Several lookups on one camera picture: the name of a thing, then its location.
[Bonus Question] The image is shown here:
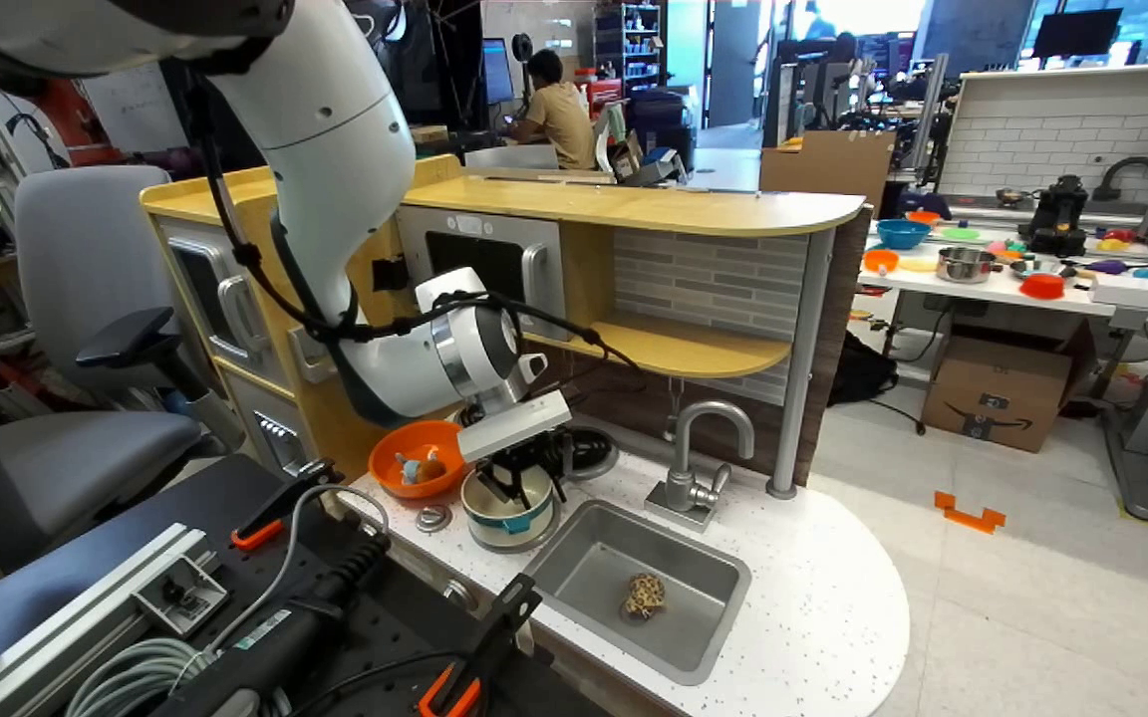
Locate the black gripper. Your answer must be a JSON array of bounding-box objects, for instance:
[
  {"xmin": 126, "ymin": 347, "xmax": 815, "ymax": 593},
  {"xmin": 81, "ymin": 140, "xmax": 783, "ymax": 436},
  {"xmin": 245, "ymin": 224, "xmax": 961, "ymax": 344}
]
[{"xmin": 482, "ymin": 445, "xmax": 553, "ymax": 508}]

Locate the cream bowl with teal handles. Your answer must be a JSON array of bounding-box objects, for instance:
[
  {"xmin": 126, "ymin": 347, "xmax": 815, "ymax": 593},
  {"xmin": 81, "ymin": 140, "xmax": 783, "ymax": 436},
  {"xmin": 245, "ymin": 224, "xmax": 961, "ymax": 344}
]
[{"xmin": 459, "ymin": 468, "xmax": 558, "ymax": 550}]

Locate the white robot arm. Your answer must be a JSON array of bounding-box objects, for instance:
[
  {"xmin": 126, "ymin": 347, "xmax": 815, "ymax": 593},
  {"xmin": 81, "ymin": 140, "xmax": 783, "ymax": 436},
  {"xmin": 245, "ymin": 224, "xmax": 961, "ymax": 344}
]
[{"xmin": 0, "ymin": 0, "xmax": 522, "ymax": 423}]

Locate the orange plastic bowl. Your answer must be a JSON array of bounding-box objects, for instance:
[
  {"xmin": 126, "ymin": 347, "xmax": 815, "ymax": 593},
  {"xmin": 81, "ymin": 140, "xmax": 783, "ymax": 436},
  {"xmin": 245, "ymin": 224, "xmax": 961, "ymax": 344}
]
[{"xmin": 366, "ymin": 419, "xmax": 465, "ymax": 508}]

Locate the silver toy faucet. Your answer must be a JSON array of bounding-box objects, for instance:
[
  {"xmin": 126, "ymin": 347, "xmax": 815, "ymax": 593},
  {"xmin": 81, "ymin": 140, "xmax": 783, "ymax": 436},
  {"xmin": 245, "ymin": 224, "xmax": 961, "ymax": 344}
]
[{"xmin": 645, "ymin": 400, "xmax": 752, "ymax": 525}]

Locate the metal sink basin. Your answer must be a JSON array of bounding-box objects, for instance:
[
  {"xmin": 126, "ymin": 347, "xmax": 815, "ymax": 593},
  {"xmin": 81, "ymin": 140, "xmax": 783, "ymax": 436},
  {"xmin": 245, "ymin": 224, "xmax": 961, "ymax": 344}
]
[{"xmin": 528, "ymin": 501, "xmax": 748, "ymax": 684}]

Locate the leopard print toy in sink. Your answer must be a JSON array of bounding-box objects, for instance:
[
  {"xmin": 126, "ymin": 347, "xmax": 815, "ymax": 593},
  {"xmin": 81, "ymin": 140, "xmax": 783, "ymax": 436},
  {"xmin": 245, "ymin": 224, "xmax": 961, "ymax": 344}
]
[{"xmin": 622, "ymin": 573, "xmax": 668, "ymax": 619}]

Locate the toy microwave oven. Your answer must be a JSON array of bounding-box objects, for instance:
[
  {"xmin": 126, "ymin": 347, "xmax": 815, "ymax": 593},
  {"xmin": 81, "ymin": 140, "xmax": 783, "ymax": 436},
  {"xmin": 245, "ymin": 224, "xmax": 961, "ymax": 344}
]
[{"xmin": 393, "ymin": 206, "xmax": 566, "ymax": 340}]

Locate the wooden toy kitchen shelf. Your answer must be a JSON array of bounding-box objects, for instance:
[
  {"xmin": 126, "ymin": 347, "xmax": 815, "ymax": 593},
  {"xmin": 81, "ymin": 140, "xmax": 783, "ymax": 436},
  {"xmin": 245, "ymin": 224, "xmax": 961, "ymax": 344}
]
[{"xmin": 136, "ymin": 151, "xmax": 868, "ymax": 501}]

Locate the person in blue shirt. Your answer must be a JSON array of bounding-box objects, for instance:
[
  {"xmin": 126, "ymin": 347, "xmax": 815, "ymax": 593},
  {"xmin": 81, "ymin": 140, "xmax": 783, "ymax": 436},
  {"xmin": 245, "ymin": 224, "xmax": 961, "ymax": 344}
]
[{"xmin": 510, "ymin": 48, "xmax": 594, "ymax": 172}]

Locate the cardboard box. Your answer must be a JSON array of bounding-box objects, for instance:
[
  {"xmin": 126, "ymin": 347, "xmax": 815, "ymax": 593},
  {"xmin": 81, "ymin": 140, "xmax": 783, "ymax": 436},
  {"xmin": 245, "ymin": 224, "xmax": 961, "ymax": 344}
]
[{"xmin": 920, "ymin": 323, "xmax": 1090, "ymax": 456}]

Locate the grey padded office chair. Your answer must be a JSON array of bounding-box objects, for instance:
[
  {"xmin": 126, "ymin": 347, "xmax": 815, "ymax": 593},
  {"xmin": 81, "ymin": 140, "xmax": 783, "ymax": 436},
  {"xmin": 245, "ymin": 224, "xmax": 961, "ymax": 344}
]
[{"xmin": 0, "ymin": 164, "xmax": 223, "ymax": 550}]

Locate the orange-handled clamp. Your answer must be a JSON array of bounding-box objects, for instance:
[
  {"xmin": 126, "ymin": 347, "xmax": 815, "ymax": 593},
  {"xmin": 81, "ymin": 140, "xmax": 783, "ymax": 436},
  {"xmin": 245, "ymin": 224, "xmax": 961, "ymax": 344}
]
[{"xmin": 229, "ymin": 464, "xmax": 335, "ymax": 558}]

